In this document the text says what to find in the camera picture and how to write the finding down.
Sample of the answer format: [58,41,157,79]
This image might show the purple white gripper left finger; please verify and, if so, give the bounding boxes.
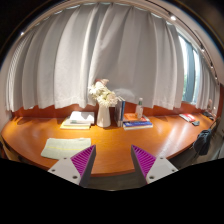
[49,145,96,187]

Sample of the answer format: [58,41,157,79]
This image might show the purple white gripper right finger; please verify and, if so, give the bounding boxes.
[131,145,178,185]

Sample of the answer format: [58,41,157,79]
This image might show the white book stack left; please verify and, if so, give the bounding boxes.
[60,111,95,130]

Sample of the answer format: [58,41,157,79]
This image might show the orange blue book stack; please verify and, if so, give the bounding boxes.
[123,113,153,130]

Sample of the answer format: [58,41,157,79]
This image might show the white ceramic vase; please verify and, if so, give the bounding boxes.
[97,105,111,128]

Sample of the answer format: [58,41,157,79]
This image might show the dark jacket on chair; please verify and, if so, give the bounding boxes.
[193,129,212,156]

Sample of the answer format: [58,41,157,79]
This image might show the clear spray bottle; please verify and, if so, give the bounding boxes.
[135,98,143,119]

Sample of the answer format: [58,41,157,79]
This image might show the red book on desk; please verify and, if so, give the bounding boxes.
[179,113,195,122]

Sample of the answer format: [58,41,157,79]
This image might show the small dark object on desk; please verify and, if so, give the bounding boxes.
[192,121,200,126]

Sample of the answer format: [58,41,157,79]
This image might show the upright standing books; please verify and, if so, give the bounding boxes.
[114,97,125,127]

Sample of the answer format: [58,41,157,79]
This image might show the white flower bouquet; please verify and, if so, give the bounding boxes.
[89,79,118,107]

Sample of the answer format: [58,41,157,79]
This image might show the white curtain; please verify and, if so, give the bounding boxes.
[6,3,184,111]

